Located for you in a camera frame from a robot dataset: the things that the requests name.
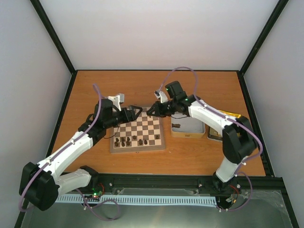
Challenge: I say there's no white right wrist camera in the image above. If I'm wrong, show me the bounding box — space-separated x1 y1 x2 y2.
154 90 168 104

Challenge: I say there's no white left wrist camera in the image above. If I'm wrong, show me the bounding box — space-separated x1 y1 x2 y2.
105 93 124 111

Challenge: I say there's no gold tin tray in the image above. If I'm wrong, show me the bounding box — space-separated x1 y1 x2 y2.
206 109 242 143

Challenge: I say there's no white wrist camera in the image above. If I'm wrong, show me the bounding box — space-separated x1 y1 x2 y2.
154 90 168 104
105 93 124 111

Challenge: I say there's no wooden chessboard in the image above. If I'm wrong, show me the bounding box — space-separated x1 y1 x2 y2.
110 106 166 154

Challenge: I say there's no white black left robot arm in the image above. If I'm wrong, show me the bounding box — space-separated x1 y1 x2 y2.
19 96 143 211

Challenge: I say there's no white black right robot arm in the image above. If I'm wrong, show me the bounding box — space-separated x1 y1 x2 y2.
147 81 263 192

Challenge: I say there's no silver tin tray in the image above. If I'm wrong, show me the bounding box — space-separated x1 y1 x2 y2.
171 114 206 139

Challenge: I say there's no small electronics board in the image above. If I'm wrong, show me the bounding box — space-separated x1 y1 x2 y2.
92 184 105 198

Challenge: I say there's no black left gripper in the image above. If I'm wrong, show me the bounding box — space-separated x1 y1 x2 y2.
104 105 143 129

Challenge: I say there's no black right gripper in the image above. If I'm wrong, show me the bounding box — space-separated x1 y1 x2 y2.
147 99 176 118

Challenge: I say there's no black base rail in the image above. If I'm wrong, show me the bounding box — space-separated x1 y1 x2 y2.
28 173 285 198

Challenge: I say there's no light blue cable duct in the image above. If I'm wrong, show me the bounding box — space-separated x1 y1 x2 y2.
56 194 218 207

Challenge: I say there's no black aluminium frame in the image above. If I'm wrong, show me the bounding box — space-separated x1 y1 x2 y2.
14 0 300 228

